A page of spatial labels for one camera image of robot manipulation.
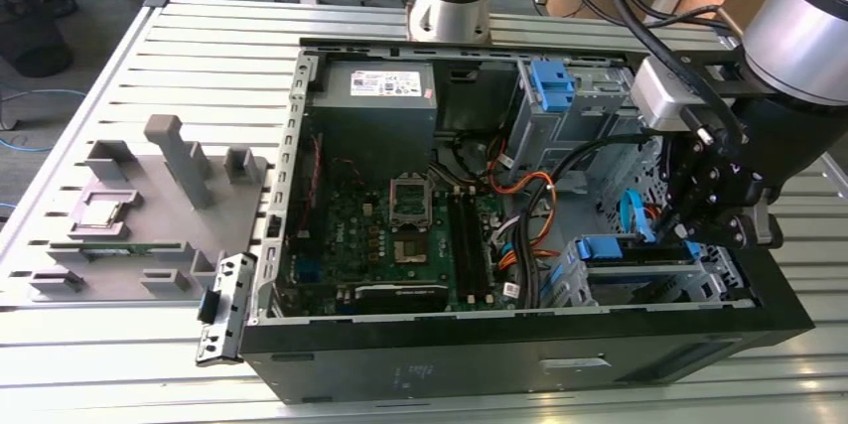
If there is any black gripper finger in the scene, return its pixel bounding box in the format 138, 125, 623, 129
662, 138, 729, 249
689, 184, 785, 251

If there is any blue data wire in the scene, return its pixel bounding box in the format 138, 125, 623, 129
619, 189, 659, 245

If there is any hard disk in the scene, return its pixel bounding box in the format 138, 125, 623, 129
575, 236, 703, 266

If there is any metal disk bay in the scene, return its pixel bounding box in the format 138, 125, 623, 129
549, 232, 747, 307

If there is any metal drive cage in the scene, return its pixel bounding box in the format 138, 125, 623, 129
509, 57, 663, 182

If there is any blue drive cage latch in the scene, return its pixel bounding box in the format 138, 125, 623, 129
530, 60, 577, 112

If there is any black RAM slot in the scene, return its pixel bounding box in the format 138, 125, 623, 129
450, 185, 478, 302
466, 185, 498, 304

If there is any CPU socket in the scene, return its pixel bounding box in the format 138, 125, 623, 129
391, 228, 434, 266

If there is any metal socket cover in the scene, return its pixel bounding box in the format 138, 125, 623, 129
389, 173, 437, 228

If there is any black open PC case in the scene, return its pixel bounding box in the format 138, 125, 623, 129
238, 36, 817, 405

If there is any black graphics card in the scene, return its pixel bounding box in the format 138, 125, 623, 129
335, 280, 451, 316

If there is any grey power supply unit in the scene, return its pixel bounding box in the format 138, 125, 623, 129
309, 59, 441, 175

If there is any green motherboard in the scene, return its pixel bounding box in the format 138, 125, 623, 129
285, 165, 530, 319

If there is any blue expansion slot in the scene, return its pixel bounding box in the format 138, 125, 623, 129
297, 254, 322, 285

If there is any grey parts rack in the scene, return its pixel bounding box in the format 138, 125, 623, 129
26, 113, 278, 304

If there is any green RAM stick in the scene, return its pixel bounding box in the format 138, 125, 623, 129
78, 242, 182, 254

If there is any silver CPU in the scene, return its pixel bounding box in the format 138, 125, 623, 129
79, 200, 125, 230

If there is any black mesh waste basket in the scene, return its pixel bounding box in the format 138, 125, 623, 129
0, 0, 81, 78

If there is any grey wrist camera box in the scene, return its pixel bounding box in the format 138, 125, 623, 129
627, 57, 718, 133

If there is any orange cable bundle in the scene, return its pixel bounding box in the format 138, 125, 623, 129
489, 170, 563, 269

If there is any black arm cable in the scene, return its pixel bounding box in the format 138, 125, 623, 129
566, 0, 754, 152

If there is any black cable bundle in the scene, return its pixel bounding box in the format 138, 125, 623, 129
515, 131, 665, 310

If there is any thin red wire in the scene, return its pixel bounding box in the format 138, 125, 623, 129
298, 131, 327, 241

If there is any metal expansion bracket latch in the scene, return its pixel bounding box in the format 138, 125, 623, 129
195, 252, 259, 366

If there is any blue network cable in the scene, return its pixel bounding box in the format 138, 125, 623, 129
0, 88, 86, 153

